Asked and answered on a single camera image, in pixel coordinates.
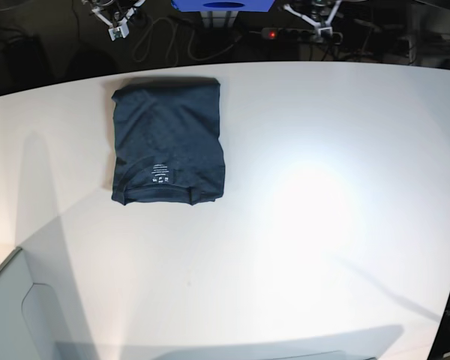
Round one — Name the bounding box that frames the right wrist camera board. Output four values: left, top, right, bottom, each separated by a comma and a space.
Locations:
108, 24, 129, 41

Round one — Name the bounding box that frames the black power strip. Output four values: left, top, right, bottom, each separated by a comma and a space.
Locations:
259, 27, 343, 45

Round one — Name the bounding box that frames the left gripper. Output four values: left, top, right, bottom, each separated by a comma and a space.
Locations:
283, 0, 342, 42

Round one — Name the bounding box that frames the dark blue T-shirt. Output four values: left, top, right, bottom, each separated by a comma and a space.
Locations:
112, 77, 226, 206

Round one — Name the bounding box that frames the blue box on stand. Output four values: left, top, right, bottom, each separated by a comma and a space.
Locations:
171, 0, 275, 12

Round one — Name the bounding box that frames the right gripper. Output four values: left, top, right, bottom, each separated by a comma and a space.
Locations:
81, 0, 146, 33

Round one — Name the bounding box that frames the grey plastic bin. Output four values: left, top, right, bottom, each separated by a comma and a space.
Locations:
0, 247, 65, 359

